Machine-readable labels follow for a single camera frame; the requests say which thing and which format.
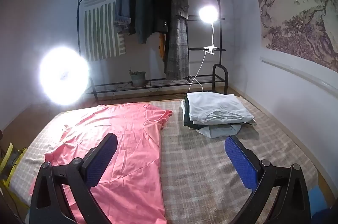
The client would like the black metal clothes rack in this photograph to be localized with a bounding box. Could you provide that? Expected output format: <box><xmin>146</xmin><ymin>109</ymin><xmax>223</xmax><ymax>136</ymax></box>
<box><xmin>76</xmin><ymin>0</ymin><xmax>226</xmax><ymax>102</ymax></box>

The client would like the light blue pad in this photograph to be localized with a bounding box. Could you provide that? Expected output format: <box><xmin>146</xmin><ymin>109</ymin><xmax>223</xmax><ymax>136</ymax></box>
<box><xmin>308</xmin><ymin>186</ymin><xmax>321</xmax><ymax>211</ymax></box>

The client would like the small potted plant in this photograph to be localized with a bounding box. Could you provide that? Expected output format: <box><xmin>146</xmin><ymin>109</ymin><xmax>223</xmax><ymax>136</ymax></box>
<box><xmin>128</xmin><ymin>69</ymin><xmax>146</xmax><ymax>88</ymax></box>

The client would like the green striped hanging cloth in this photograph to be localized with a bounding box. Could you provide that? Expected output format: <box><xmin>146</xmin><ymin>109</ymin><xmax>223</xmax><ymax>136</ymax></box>
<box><xmin>82</xmin><ymin>0</ymin><xmax>128</xmax><ymax>61</ymax></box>

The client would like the dark green sweater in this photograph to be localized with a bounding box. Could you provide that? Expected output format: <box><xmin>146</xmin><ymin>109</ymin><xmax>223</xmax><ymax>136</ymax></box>
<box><xmin>135</xmin><ymin>0</ymin><xmax>154</xmax><ymax>44</ymax></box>

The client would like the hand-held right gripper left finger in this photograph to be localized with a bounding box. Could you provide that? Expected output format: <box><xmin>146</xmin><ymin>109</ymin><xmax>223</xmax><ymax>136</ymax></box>
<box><xmin>29</xmin><ymin>132</ymin><xmax>118</xmax><ymax>224</ymax></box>

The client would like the white folded garment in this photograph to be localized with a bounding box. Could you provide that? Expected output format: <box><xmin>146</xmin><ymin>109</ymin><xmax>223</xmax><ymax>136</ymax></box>
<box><xmin>187</xmin><ymin>91</ymin><xmax>254</xmax><ymax>124</ymax></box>

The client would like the yellow scarf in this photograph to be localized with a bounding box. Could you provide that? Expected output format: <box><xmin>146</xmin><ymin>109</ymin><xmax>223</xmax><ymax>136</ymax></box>
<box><xmin>158</xmin><ymin>33</ymin><xmax>167</xmax><ymax>61</ymax></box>

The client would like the white clip lamp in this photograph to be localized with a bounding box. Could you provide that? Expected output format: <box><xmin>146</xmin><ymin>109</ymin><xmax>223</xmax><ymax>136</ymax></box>
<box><xmin>198</xmin><ymin>6</ymin><xmax>219</xmax><ymax>55</ymax></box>

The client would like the light grey folded garment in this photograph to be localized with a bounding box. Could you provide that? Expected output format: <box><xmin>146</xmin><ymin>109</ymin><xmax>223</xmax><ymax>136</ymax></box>
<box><xmin>195</xmin><ymin>124</ymin><xmax>242</xmax><ymax>138</ymax></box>

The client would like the white wall rail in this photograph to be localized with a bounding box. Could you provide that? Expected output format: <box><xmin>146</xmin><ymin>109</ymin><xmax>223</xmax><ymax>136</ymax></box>
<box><xmin>260</xmin><ymin>56</ymin><xmax>338</xmax><ymax>98</ymax></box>

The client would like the bright ring light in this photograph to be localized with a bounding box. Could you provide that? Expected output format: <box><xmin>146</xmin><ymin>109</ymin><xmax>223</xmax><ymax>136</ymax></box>
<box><xmin>39</xmin><ymin>45</ymin><xmax>90</xmax><ymax>106</ymax></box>

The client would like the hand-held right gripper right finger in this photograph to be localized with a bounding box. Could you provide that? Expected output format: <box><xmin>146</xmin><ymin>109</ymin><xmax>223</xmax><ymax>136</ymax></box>
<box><xmin>224</xmin><ymin>135</ymin><xmax>311</xmax><ymax>224</ymax></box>

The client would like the landscape wall tapestry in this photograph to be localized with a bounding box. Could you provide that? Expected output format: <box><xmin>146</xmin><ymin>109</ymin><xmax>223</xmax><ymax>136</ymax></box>
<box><xmin>249</xmin><ymin>0</ymin><xmax>338</xmax><ymax>71</ymax></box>

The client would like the pink t-shirt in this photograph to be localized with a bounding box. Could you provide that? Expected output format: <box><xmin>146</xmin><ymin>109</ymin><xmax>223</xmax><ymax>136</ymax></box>
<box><xmin>30</xmin><ymin>103</ymin><xmax>173</xmax><ymax>224</ymax></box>

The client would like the plaid bed blanket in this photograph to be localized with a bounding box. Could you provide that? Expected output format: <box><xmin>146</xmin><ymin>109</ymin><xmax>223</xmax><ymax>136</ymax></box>
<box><xmin>11</xmin><ymin>96</ymin><xmax>321</xmax><ymax>224</ymax></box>

